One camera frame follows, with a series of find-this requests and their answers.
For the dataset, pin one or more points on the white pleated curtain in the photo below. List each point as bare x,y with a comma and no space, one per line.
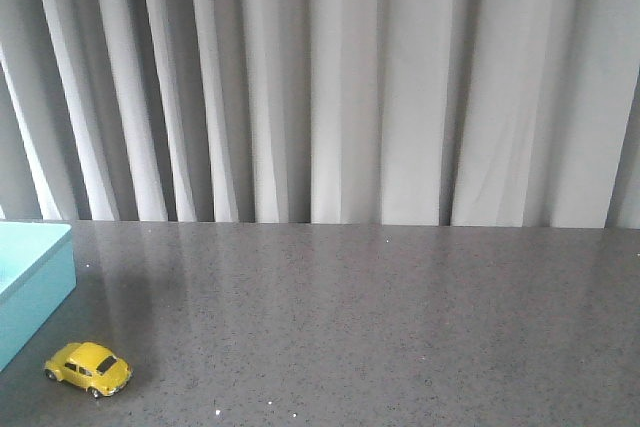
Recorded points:
410,112

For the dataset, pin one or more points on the light blue storage box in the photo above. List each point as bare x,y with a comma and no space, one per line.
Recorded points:
37,274

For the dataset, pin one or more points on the yellow toy beetle car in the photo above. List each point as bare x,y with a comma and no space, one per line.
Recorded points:
90,367

